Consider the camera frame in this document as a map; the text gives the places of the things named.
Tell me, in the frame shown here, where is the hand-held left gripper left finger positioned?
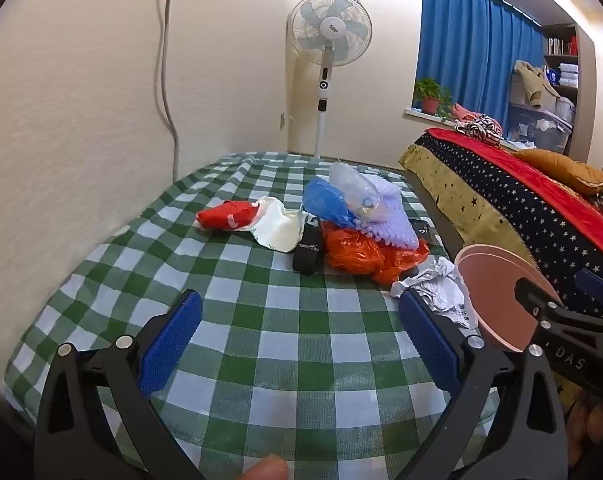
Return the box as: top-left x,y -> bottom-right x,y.
34,289 -> 207,480

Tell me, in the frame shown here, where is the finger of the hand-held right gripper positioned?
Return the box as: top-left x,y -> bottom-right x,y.
574,267 -> 603,321
514,276 -> 567,321

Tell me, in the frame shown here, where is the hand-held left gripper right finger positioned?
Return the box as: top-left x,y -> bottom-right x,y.
398,290 -> 569,480

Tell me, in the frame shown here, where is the pink round bin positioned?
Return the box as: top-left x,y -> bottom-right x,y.
454,245 -> 565,353

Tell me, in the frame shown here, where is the white paper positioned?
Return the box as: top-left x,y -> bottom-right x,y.
390,256 -> 479,331

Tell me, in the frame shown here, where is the orange plastic bag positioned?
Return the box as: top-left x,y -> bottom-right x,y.
321,220 -> 431,286

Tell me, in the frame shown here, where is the red plastic bag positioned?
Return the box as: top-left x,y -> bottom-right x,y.
196,200 -> 259,231

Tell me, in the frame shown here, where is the person's right hand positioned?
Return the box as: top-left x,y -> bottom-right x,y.
564,395 -> 603,468

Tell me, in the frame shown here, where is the person's left hand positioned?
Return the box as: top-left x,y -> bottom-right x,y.
244,455 -> 289,480

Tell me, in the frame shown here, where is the navy star bed sheet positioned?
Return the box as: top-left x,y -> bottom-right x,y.
411,132 -> 603,321

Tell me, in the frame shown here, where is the small black packet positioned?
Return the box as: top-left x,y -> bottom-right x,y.
411,220 -> 439,248

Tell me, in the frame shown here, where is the green checked tablecloth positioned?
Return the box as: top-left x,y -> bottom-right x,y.
4,150 -> 502,480

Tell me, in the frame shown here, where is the orange pillow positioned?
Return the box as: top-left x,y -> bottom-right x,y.
514,147 -> 603,196

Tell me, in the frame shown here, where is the yellow star bed skirt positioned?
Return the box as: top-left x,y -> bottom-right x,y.
399,144 -> 537,271

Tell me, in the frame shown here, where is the lilac foam net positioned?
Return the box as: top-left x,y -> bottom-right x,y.
354,175 -> 422,251

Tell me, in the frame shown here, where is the white plastic bag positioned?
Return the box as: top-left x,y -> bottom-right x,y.
241,196 -> 309,253

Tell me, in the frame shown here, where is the large clear storage box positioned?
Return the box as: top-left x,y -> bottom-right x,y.
506,102 -> 575,153

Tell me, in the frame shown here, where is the blue plastic bag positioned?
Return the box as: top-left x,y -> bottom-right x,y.
302,176 -> 362,231

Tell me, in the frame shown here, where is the black white striped cloth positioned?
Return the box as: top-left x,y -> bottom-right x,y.
454,115 -> 503,147

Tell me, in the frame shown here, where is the clear plastic bag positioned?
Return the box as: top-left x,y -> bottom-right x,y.
330,161 -> 382,221

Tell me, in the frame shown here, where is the pink folded cloth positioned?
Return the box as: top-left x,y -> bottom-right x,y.
449,102 -> 487,123

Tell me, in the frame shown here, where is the beige coat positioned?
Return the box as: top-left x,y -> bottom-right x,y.
511,60 -> 559,108

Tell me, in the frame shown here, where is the stack of tissue packs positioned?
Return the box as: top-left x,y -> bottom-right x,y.
545,62 -> 579,88

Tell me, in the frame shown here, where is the wooden bookshelf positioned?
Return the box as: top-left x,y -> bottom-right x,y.
539,22 -> 597,161

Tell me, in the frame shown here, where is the potted green plant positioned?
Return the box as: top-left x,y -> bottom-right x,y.
414,77 -> 453,116

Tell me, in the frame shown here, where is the row of books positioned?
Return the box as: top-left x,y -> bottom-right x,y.
544,35 -> 579,57

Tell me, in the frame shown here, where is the blue curtain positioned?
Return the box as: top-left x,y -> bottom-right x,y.
415,0 -> 547,126

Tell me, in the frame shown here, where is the white standing fan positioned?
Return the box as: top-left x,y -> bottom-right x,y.
286,0 -> 375,161

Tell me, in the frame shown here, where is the grey wall cable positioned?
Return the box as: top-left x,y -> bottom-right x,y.
156,0 -> 182,183

